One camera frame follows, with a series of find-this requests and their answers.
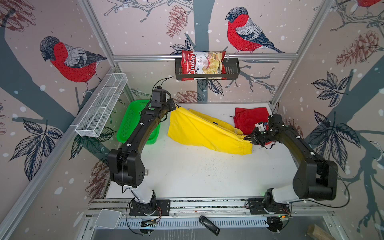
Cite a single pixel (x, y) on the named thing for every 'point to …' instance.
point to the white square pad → (108, 218)
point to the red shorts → (246, 119)
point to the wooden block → (316, 233)
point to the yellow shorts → (197, 127)
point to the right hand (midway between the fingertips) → (243, 140)
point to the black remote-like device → (209, 225)
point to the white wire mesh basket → (92, 122)
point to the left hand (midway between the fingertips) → (171, 101)
